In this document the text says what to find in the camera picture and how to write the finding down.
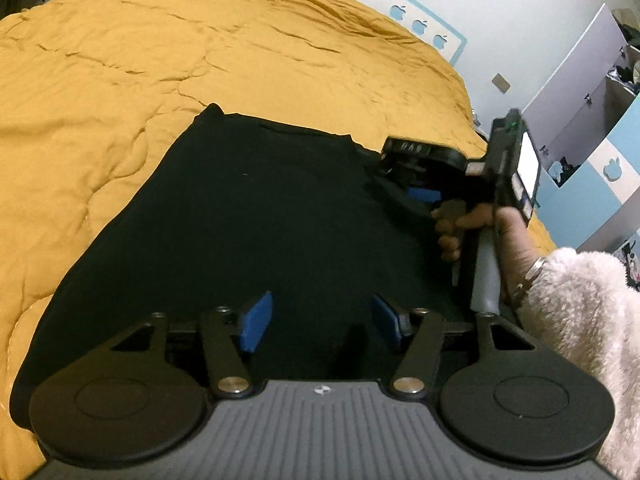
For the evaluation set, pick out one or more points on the black long-sleeve sweatshirt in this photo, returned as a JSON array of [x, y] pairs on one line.
[[240, 230]]

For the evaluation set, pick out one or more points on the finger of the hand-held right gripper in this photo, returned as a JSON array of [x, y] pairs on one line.
[[424, 195]]

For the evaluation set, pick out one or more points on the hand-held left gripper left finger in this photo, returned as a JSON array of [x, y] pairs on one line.
[[256, 321]]

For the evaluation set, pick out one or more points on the blue and white wardrobe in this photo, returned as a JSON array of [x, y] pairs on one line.
[[610, 175]]

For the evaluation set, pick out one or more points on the white and blue headboard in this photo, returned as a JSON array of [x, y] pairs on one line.
[[430, 20]]

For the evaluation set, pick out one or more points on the mustard yellow bed quilt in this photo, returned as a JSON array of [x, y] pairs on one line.
[[110, 75]]

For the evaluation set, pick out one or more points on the wall switch plate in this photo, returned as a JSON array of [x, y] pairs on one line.
[[500, 83]]

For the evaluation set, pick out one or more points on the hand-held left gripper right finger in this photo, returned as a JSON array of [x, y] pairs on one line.
[[389, 322]]

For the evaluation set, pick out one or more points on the grey wardrobe door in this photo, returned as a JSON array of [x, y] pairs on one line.
[[570, 85]]

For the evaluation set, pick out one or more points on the person's right hand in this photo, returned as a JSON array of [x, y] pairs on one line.
[[515, 245]]

